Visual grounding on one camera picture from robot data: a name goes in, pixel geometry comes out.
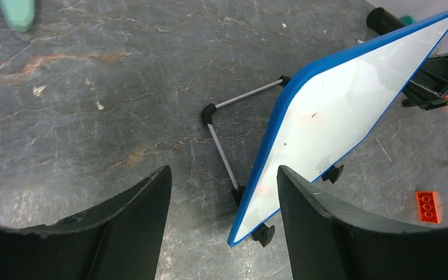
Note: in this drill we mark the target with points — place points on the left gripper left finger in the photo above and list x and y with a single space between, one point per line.
119 238

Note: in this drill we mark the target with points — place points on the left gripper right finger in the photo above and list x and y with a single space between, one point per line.
328 238

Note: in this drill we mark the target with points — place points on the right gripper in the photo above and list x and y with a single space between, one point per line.
429 81

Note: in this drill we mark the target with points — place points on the blue framed whiteboard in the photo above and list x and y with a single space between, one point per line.
328 108

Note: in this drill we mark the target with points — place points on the teal block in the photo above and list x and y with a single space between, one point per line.
407 20

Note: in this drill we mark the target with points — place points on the black cylinder flashlight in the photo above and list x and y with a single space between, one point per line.
382 22

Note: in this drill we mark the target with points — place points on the orange lego brick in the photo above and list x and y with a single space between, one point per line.
430 206

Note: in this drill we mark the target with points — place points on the mint green toy tube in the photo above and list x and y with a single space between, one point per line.
18 14

